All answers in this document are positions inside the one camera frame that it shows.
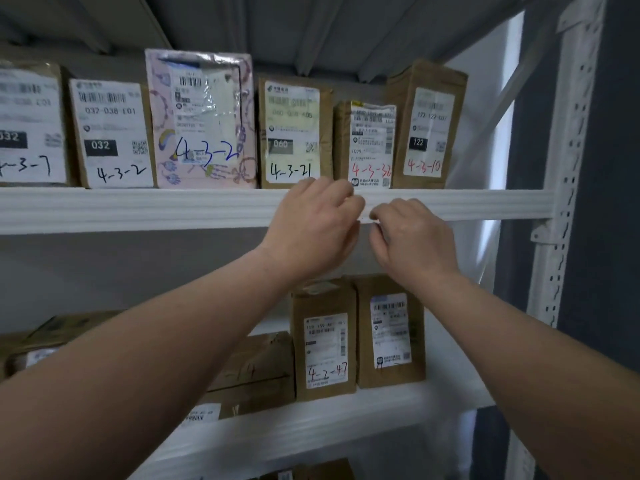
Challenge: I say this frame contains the white shelf board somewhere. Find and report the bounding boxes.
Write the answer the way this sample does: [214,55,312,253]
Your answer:
[129,315,497,480]

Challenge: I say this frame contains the white perforated rack upright post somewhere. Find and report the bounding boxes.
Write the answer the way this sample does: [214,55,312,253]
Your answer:
[505,0,609,480]

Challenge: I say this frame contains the brown parcel black handwritten label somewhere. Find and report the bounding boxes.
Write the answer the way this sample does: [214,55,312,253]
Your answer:
[289,279,359,402]

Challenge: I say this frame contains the grey metal shelf deck underside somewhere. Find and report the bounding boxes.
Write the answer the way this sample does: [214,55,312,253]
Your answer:
[0,0,576,84]

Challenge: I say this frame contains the tall brown parcel narrow label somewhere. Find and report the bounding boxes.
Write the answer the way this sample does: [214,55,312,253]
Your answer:
[385,59,469,190]

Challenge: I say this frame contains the brown box large white label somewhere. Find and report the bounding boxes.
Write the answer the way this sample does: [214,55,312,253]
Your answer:
[69,78,159,190]

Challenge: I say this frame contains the person's right hand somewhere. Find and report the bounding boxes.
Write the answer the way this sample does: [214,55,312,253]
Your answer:
[369,198,462,284]

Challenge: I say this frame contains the person's left hand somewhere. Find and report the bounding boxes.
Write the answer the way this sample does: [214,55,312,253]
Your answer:
[255,176,367,286]

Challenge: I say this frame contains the brown cardboard box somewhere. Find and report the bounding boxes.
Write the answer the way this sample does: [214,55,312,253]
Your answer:
[0,309,124,381]

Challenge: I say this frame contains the person's left forearm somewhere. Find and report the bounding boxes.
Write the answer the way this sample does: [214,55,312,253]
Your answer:
[0,247,301,480]

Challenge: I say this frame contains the small brown parcel crinkled label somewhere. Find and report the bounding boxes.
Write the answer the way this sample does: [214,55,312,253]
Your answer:
[333,100,397,190]

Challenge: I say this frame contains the large flat brown taped box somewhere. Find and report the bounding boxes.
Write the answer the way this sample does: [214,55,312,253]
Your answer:
[181,332,297,428]

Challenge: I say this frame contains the wide brown box white label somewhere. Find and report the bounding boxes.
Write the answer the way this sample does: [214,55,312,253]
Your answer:
[0,60,82,188]

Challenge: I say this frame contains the brown parcel white label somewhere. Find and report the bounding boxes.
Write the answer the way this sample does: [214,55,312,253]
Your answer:
[352,274,427,389]

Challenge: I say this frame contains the pink patterned parcel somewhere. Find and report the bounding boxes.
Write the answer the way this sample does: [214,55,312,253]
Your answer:
[144,49,259,190]

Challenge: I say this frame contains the brown box pale yellow label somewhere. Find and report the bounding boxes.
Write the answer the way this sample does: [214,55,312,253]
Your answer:
[257,77,335,190]

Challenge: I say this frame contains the white ribbed shelf beam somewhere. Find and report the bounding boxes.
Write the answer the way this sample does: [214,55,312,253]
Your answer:
[0,187,557,236]

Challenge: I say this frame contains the person's right forearm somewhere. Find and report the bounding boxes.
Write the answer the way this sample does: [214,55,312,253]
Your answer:
[392,269,640,480]

